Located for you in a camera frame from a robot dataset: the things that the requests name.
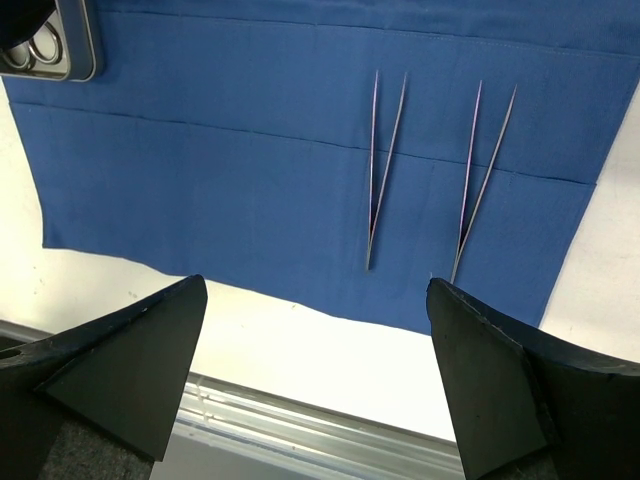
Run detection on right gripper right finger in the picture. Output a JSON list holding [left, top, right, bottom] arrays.
[[426, 278, 639, 479]]

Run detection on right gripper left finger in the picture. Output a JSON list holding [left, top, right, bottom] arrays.
[[1, 275, 207, 479]]

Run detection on metal pointed tweezers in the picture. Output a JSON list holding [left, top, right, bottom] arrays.
[[364, 70, 409, 271], [449, 80, 517, 283]]

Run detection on blue surgical cloth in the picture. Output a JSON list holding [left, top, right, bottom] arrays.
[[4, 1, 639, 333]]

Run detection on metal instrument tray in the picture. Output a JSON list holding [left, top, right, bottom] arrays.
[[1, 1, 103, 82]]

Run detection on metal scissors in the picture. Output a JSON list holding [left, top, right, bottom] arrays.
[[1, 21, 63, 72]]

